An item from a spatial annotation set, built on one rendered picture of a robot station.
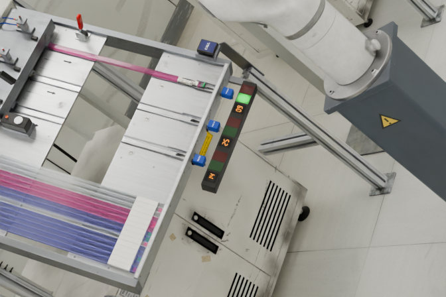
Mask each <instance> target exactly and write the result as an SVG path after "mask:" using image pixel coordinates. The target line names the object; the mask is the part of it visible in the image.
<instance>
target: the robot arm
mask: <svg viewBox="0 0 446 297"><path fill-rule="evenodd" d="M198 2H199V5H201V7H202V8H203V9H204V10H205V11H206V12H207V13H208V14H210V15H212V17H215V18H217V19H220V20H222V21H228V22H237V23H239V22H260V23H264V24H267V25H269V26H270V27H272V28H273V29H275V30H276V31H277V32H278V33H279V34H281V35H282V36H283V37H284V38H286V39H287V40H288V41H289V42H290V43H291V44H292V45H293V46H295V47H296V48H297V49H298V50H300V51H301V52H302V53H303V54H304V55H305V56H306V57H307V58H309V59H310V60H311V61H312V62H314V63H315V64H316V65H317V66H318V67H319V68H320V69H321V70H322V71H324V72H325V73H326V74H325V78H324V89H325V92H326V94H327V95H328V96H329V97H330V98H332V99H334V100H337V101H344V100H348V99H351V98H353V97H356V96H357V95H359V94H361V93H362V92H364V91H365V90H367V89H368V88H369V87H370V86H371V85H372V84H373V83H374V82H375V81H376V80H377V79H378V78H379V76H380V75H381V74H382V72H383V71H384V69H385V67H386V66H387V64H388V62H389V59H390V56H391V53H392V41H391V38H390V37H389V36H388V35H387V34H386V33H385V32H384V31H382V30H376V29H374V30H368V31H366V32H360V31H359V30H358V29H357V28H356V27H355V26H354V25H353V24H352V23H351V22H350V21H349V20H348V19H347V18H346V17H344V16H343V15H342V14H341V13H340V12H339V11H338V10H337V9H335V8H334V7H333V6H332V5H331V4H330V3H329V2H328V1H327V0H198Z"/></svg>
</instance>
